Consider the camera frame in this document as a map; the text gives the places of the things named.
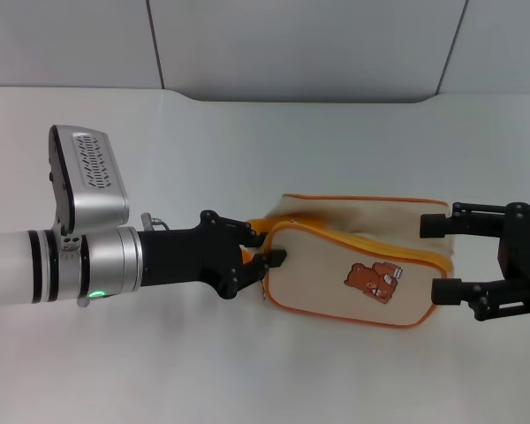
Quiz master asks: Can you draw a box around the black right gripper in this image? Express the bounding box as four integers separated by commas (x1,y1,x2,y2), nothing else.
419,201,530,322

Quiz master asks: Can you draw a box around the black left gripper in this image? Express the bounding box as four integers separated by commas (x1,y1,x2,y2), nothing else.
136,209,289,299

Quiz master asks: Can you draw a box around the beige orange bear food bag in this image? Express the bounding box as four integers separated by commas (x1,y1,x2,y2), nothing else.
246,193,458,329

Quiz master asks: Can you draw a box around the grey cable with metal plug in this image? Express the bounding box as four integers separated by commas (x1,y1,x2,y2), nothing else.
140,212,172,232

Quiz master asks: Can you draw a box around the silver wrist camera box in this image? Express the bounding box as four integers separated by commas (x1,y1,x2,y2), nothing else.
48,125,131,236

